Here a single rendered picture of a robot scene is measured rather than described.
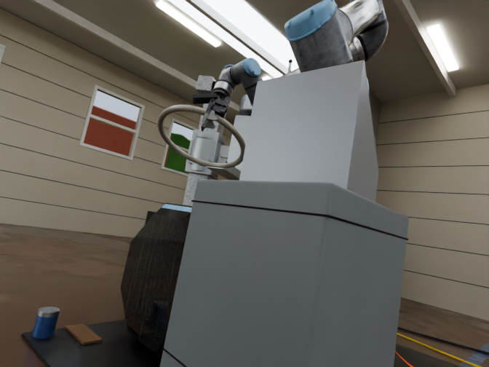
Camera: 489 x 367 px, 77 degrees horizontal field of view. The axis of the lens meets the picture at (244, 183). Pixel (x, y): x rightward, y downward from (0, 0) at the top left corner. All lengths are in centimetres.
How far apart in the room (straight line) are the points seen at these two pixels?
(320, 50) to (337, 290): 62
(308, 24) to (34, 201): 709
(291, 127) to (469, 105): 641
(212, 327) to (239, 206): 26
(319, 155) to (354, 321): 34
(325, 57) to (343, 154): 34
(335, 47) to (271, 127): 28
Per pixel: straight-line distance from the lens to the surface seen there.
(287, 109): 80
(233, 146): 219
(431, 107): 724
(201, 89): 303
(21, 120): 762
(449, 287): 650
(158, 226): 180
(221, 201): 72
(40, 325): 201
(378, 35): 153
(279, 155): 76
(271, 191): 62
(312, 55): 93
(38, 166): 759
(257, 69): 151
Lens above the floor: 75
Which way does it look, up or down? 8 degrees up
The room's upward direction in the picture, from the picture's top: 10 degrees clockwise
